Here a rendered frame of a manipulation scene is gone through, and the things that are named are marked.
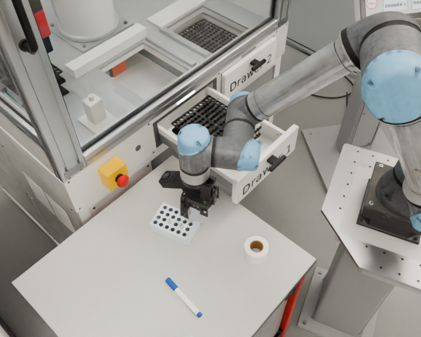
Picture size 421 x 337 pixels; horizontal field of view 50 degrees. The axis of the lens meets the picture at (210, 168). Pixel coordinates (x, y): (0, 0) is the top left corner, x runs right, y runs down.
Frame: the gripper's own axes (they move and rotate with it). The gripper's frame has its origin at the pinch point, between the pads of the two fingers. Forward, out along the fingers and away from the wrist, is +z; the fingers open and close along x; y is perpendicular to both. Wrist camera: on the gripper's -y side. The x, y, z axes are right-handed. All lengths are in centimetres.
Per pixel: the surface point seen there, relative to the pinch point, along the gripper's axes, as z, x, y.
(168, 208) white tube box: 1.6, 0.1, -7.9
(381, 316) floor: 81, 35, 70
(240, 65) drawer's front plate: -11, 55, -9
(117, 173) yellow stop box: -8.3, -1.3, -23.0
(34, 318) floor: 82, -31, -64
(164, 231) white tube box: 2.3, -7.1, -5.2
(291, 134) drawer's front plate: -10.9, 32.7, 17.4
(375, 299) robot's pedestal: 42, 21, 60
